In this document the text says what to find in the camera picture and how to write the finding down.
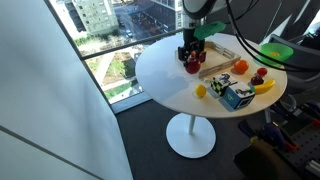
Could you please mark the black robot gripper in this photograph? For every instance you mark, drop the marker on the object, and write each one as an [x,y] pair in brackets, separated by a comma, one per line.
[193,40]

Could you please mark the red apple plush toy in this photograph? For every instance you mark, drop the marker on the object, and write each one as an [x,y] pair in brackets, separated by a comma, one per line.
[193,65]

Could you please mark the yellow lemon toy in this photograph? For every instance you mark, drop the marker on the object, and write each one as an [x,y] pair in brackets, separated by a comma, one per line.
[200,91]

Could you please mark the dark purple plum toy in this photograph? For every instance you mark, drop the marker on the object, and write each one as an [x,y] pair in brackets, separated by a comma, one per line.
[257,80]

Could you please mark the red strawberry toy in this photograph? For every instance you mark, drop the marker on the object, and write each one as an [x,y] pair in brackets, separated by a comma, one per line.
[262,72]

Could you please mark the yellow banana toy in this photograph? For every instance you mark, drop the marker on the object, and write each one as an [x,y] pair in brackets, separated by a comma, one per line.
[264,87]

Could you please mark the yellow orange fruit toy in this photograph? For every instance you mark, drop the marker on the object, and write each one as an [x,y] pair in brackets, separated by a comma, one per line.
[275,54]

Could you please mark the green plastic bowl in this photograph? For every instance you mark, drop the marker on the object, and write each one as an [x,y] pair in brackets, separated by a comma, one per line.
[280,50]

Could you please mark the wooden tray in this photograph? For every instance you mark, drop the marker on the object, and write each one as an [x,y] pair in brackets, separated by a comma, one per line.
[218,61]

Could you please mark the blue soft cube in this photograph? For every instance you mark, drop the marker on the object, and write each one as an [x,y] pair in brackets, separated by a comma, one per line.
[238,96]

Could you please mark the grey apartment building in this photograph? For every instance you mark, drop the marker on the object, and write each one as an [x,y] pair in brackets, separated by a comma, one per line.
[96,16]

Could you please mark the grey chair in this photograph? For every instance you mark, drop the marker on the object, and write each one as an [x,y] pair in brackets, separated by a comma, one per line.
[306,56]

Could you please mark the blue clamp with orange tip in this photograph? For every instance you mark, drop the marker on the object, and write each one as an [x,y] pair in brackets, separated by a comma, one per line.
[276,135]
[311,111]

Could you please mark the brown box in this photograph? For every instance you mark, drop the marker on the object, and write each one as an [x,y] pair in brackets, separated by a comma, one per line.
[260,163]

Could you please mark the black equipment cart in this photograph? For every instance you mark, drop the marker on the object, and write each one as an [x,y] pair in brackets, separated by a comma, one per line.
[306,143]

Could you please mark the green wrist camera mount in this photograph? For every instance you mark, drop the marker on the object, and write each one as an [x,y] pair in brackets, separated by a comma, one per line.
[210,30]

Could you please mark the dark window rail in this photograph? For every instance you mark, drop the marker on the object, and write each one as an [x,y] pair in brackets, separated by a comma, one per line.
[133,44]

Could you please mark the white table pedestal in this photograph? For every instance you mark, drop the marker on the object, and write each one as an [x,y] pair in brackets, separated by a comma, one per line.
[190,136]

